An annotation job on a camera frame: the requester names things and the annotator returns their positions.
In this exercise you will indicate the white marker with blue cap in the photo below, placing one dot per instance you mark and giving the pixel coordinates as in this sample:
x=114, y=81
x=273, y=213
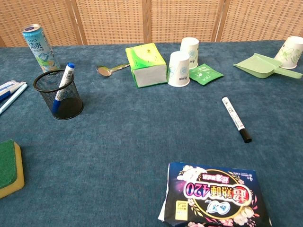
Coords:
x=68, y=71

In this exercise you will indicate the dark sanitary pad package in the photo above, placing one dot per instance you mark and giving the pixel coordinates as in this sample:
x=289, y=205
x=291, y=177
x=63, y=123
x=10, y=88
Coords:
x=213, y=196

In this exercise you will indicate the blue white toothpaste tube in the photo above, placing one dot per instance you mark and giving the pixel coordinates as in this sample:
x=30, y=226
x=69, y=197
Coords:
x=8, y=88

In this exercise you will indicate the green tissue pack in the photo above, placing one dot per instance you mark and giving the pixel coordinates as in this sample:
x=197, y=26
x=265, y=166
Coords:
x=146, y=63

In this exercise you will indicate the light blue drink can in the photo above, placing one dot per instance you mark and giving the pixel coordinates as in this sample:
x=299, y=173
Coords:
x=40, y=52

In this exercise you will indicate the metal spoon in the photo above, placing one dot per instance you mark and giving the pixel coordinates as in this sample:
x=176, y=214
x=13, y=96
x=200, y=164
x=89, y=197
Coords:
x=103, y=71

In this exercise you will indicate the green yellow scrub sponge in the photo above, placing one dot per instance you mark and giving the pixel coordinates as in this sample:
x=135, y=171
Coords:
x=8, y=165

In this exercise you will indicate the white paper cup blue print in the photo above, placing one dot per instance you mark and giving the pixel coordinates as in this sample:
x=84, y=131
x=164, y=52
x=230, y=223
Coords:
x=178, y=71
x=190, y=47

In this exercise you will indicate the white marker with black cap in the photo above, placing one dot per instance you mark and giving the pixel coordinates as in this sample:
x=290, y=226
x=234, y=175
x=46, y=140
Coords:
x=234, y=116

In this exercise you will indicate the black mesh pen holder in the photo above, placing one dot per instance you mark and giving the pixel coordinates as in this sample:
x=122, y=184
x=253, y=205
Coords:
x=71, y=105

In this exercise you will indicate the blue table cloth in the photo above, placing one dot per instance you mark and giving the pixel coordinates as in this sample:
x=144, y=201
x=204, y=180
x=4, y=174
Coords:
x=130, y=132

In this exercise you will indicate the light green plastic dustpan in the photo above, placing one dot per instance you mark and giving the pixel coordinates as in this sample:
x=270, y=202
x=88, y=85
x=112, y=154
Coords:
x=256, y=66

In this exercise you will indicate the paper cup green flower print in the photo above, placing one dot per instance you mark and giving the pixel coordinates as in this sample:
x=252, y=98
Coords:
x=290, y=53

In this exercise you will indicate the green tea sachet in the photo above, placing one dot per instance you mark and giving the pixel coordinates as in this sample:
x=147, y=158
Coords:
x=206, y=74

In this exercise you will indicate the woven bamboo folding screen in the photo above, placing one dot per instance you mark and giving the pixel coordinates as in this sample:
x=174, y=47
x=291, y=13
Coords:
x=113, y=21

